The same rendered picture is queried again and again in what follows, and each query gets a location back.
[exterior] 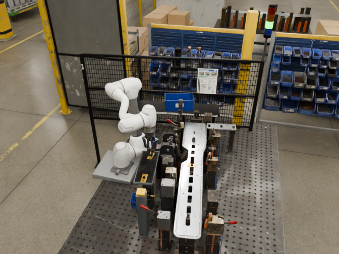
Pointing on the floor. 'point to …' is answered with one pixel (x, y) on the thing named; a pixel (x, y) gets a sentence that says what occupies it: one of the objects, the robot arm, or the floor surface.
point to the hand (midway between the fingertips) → (150, 151)
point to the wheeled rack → (20, 8)
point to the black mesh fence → (167, 85)
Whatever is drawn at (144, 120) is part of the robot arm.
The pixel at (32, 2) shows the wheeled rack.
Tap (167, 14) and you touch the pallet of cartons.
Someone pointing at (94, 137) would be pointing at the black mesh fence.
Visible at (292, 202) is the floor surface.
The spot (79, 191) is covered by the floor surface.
